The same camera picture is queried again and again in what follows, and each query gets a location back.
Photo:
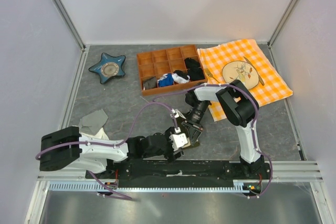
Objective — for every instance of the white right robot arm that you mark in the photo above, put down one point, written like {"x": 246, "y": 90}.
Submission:
{"x": 240, "y": 108}

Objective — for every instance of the white underwear pile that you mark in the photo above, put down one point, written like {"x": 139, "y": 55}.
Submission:
{"x": 101, "y": 135}

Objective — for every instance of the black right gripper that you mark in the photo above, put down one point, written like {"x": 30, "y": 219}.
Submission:
{"x": 194, "y": 131}

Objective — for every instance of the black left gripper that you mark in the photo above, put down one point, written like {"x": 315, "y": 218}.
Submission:
{"x": 170, "y": 156}

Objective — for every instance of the aluminium frame post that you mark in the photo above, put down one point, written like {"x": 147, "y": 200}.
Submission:
{"x": 283, "y": 20}
{"x": 69, "y": 23}

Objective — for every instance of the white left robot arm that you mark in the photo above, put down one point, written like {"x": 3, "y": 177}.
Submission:
{"x": 70, "y": 148}

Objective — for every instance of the grey rolled underwear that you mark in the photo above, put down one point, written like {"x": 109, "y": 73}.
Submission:
{"x": 149, "y": 83}

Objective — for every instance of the black white rolled underwear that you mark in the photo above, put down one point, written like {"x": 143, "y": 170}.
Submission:
{"x": 180, "y": 77}

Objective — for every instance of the aluminium front rail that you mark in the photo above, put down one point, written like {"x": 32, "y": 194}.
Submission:
{"x": 281, "y": 171}

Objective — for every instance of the blue white rolled underwear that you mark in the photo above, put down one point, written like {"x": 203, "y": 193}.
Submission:
{"x": 166, "y": 80}

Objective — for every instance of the brass fork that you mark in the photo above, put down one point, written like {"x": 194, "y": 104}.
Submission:
{"x": 211, "y": 76}

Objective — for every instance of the beige decorated plate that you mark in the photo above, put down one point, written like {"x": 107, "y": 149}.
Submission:
{"x": 242, "y": 71}

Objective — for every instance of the aluminium right frame post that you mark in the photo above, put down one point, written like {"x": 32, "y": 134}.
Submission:
{"x": 283, "y": 20}

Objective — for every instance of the blue star shaped dish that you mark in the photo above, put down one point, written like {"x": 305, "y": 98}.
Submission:
{"x": 109, "y": 67}

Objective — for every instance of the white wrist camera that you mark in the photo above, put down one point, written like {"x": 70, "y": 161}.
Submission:
{"x": 175, "y": 113}
{"x": 178, "y": 139}

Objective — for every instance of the orange compartment organizer box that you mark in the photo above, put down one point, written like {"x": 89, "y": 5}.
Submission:
{"x": 159, "y": 62}

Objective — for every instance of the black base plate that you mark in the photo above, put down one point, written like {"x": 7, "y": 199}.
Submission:
{"x": 175, "y": 180}

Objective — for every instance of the aluminium left frame post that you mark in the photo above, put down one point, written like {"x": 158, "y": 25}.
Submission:
{"x": 69, "y": 23}

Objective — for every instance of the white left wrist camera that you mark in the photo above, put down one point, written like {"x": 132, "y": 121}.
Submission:
{"x": 178, "y": 139}

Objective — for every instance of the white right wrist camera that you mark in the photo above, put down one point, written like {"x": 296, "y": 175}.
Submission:
{"x": 175, "y": 113}

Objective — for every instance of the light blue cable duct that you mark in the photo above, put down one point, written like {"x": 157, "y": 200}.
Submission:
{"x": 236, "y": 187}

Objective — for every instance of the olive green underwear cream waistband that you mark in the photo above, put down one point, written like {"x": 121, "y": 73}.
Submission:
{"x": 179, "y": 122}

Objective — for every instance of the orange checkered cloth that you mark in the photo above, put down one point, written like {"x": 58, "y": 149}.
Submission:
{"x": 271, "y": 89}

